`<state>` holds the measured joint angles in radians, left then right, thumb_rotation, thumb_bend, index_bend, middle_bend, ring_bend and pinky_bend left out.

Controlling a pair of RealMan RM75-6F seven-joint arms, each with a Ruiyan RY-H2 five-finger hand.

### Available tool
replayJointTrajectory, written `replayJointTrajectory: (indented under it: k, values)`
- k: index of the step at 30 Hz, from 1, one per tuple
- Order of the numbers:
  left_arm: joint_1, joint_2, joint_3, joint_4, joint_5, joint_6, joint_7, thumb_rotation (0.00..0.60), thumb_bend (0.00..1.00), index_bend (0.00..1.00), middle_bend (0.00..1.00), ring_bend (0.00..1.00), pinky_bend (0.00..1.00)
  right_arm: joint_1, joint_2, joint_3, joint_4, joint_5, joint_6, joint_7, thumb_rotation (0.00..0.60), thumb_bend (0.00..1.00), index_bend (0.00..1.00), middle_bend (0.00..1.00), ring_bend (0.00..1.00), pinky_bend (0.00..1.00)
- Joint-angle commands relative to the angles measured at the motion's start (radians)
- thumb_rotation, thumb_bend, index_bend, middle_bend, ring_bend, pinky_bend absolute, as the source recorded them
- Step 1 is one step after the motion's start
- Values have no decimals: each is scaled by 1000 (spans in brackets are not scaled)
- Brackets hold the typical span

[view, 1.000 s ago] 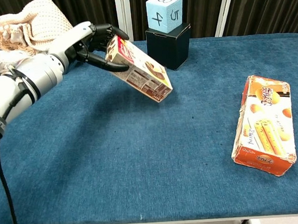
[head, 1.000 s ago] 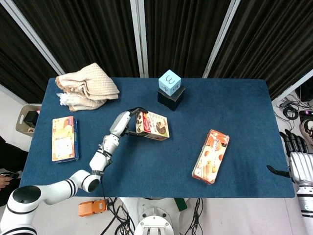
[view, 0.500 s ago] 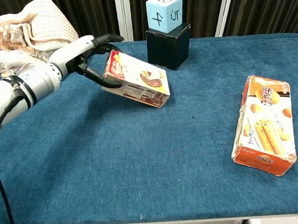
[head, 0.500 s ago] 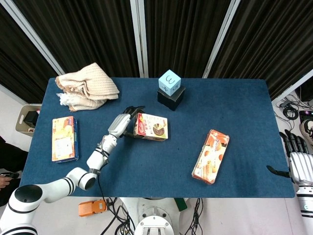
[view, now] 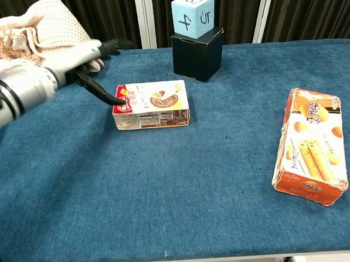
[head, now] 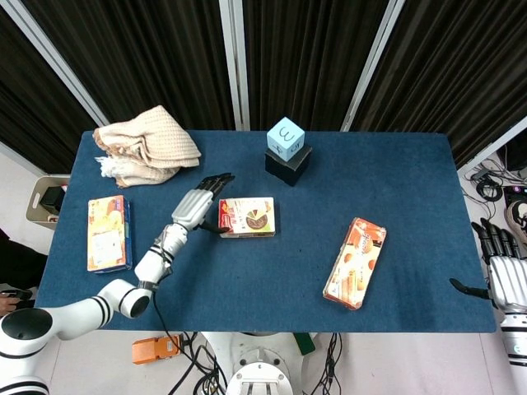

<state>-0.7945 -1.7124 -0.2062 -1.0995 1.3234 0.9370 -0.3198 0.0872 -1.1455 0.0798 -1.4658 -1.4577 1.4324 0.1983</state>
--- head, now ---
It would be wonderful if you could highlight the black floor cable bundle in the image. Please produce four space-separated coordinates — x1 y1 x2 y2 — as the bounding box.
308 332 343 395

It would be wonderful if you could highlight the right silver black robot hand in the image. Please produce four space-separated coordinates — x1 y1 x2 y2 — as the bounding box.
449 219 527 310

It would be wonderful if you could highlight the beige knitted blanket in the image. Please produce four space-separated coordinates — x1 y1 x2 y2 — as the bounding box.
92 105 203 188

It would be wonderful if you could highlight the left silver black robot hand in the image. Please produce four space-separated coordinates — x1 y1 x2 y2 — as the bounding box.
170 172 236 236

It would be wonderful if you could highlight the beige plastic bin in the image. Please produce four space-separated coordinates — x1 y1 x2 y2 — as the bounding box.
26 174 71 230

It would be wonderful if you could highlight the dark green object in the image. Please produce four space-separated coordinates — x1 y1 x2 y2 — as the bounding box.
294 332 316 356

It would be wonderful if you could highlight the blue edged snack box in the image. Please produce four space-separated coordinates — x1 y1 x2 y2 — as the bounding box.
86 195 133 273

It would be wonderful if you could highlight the black cardboard box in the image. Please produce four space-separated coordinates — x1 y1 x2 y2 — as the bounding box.
263 146 313 188

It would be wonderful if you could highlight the black curtain panel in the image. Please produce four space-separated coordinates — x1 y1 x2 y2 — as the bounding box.
22 0 236 132
0 7 100 174
352 0 527 170
240 0 390 132

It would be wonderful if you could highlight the orange egg roll box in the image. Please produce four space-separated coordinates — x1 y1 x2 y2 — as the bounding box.
322 216 388 310

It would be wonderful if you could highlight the white red cookie box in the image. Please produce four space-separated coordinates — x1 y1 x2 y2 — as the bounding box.
217 197 276 239

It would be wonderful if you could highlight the white frame post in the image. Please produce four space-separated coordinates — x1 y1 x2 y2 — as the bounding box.
217 0 251 132
0 0 110 127
340 0 407 132
456 117 527 176

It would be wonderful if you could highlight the light blue numbered foam cube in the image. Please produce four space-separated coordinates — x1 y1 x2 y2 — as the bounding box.
266 116 306 163

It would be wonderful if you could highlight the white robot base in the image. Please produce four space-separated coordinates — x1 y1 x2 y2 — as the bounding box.
201 331 318 395

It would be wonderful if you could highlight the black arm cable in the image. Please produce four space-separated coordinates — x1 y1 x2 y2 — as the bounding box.
152 287 230 395

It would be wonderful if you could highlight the black object in bin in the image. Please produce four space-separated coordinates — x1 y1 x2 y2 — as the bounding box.
40 186 65 217

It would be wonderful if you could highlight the blue felt table cover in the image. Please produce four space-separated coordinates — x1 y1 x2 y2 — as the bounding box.
35 130 498 334

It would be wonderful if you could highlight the tangle of black cables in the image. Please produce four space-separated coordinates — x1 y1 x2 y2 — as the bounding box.
460 158 514 221

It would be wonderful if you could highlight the orange foot pedal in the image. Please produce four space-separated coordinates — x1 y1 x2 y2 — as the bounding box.
131 333 182 365

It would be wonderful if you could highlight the white black sneaker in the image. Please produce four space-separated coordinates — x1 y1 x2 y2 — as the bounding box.
505 200 527 249

